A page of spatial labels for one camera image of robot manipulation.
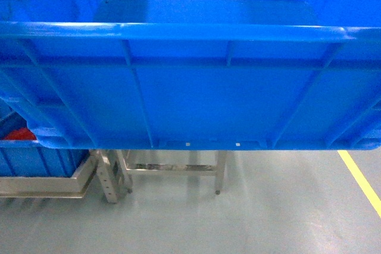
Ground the red item in crate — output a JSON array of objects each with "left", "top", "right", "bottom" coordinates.
[{"left": 2, "top": 127, "right": 37, "bottom": 140}]

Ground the stainless steel roller shelf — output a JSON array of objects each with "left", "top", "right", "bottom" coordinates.
[{"left": 1, "top": 150, "right": 133, "bottom": 203}]

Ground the large blue plastic crate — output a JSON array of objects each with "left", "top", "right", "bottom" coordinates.
[{"left": 1, "top": 0, "right": 380, "bottom": 150}]

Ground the stainless steel table frame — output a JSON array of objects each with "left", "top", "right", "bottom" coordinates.
[{"left": 118, "top": 150, "right": 227, "bottom": 195}]

